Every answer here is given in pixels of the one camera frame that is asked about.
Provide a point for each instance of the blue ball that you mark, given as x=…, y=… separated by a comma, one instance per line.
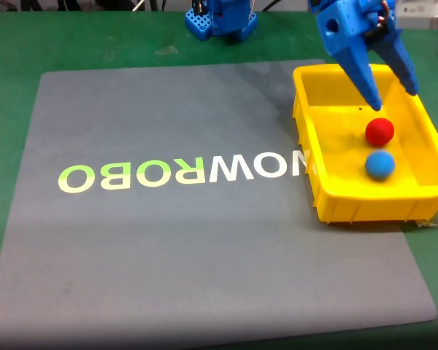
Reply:
x=380, y=166

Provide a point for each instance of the red ball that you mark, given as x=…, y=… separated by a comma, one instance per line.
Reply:
x=379, y=131

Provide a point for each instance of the yellow plastic bin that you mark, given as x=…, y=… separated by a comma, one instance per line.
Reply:
x=350, y=189

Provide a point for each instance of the grey box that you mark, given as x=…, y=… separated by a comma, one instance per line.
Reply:
x=423, y=16

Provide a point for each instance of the clear plastic scrap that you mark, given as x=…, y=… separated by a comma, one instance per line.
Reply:
x=432, y=220

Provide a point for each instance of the grey mat with lettering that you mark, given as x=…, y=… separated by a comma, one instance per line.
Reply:
x=168, y=237

